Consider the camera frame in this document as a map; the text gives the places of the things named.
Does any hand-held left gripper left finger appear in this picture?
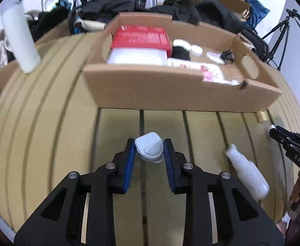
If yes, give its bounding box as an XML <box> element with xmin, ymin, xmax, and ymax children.
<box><xmin>13</xmin><ymin>138</ymin><xmax>136</xmax><ymax>246</ymax></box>

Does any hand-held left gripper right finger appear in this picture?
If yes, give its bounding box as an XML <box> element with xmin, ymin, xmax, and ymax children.
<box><xmin>163</xmin><ymin>138</ymin><xmax>285</xmax><ymax>246</ymax></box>

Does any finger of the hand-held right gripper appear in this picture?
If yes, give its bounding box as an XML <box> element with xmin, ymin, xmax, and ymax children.
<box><xmin>269</xmin><ymin>126</ymin><xmax>297</xmax><ymax>148</ymax></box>

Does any small white hinged case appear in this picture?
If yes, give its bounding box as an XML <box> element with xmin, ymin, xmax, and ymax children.
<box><xmin>135</xmin><ymin>132</ymin><xmax>164</xmax><ymax>163</ymax></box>

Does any small white plastic bottle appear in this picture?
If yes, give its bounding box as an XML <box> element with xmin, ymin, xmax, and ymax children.
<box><xmin>225</xmin><ymin>144</ymin><xmax>270</xmax><ymax>200</ymax></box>

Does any cardboard tray box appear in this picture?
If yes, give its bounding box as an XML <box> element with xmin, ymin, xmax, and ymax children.
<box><xmin>84</xmin><ymin>11</ymin><xmax>282</xmax><ymax>113</ymax></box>

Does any black cable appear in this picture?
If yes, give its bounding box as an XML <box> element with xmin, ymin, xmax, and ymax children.
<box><xmin>220</xmin><ymin>50</ymin><xmax>236</xmax><ymax>64</ymax></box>

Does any pink printed white box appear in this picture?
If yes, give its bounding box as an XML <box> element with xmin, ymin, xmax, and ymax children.
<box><xmin>167</xmin><ymin>58</ymin><xmax>240</xmax><ymax>86</ymax></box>

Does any black pouch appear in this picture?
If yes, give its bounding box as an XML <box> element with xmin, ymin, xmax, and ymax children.
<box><xmin>172</xmin><ymin>46</ymin><xmax>191</xmax><ymax>60</ymax></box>

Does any white bottle cap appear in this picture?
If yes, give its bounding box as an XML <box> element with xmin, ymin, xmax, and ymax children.
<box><xmin>190</xmin><ymin>45</ymin><xmax>204</xmax><ymax>56</ymax></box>

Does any red box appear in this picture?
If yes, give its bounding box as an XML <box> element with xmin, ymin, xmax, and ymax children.
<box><xmin>111</xmin><ymin>25</ymin><xmax>172</xmax><ymax>58</ymax></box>

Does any white round case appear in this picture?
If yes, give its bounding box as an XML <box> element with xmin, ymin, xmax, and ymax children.
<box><xmin>173</xmin><ymin>39</ymin><xmax>191</xmax><ymax>50</ymax></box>

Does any purple garment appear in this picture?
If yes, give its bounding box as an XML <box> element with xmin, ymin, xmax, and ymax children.
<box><xmin>285</xmin><ymin>210</ymin><xmax>300</xmax><ymax>241</ymax></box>

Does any black tripod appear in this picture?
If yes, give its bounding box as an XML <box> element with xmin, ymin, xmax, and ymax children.
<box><xmin>261</xmin><ymin>18</ymin><xmax>291</xmax><ymax>71</ymax></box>

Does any blue cloth bag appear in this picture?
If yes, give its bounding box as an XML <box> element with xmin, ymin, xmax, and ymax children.
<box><xmin>238</xmin><ymin>0</ymin><xmax>271</xmax><ymax>28</ymax></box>

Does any black garment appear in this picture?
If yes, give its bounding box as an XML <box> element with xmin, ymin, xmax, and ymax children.
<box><xmin>150</xmin><ymin>0</ymin><xmax>245</xmax><ymax>32</ymax></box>

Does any open cardboard box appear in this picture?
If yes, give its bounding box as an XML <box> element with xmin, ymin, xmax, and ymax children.
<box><xmin>211</xmin><ymin>0</ymin><xmax>253</xmax><ymax>13</ymax></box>

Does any black backpack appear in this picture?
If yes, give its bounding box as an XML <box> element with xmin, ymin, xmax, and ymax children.
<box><xmin>28</xmin><ymin>6</ymin><xmax>74</xmax><ymax>40</ymax></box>

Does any white thermos bottle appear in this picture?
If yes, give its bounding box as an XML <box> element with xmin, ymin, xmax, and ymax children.
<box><xmin>0</xmin><ymin>0</ymin><xmax>41</xmax><ymax>74</ymax></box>

